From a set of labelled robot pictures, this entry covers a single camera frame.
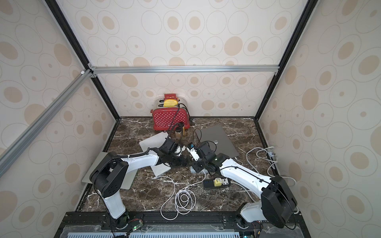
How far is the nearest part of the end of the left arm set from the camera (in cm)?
74

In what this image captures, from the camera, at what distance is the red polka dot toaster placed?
1032 millimetres

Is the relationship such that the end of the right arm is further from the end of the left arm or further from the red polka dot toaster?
the red polka dot toaster

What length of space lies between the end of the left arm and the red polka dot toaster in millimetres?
290
